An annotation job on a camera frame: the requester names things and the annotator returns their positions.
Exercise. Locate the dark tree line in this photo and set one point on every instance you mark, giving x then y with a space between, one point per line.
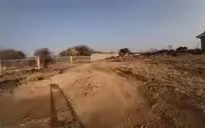
6 55

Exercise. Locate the group of trees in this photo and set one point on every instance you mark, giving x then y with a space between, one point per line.
77 51

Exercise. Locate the dark bush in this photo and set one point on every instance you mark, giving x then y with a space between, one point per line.
124 51

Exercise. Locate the row of dark bushes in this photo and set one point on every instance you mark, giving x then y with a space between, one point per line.
176 50

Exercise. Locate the sandy dirt track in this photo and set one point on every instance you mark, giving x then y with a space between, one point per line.
100 96

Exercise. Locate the dry grass ground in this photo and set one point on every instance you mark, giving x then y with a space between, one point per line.
176 83

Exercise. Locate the bare bush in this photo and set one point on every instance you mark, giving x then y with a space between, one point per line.
43 55

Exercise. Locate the pale low wall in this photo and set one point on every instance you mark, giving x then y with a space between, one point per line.
103 56

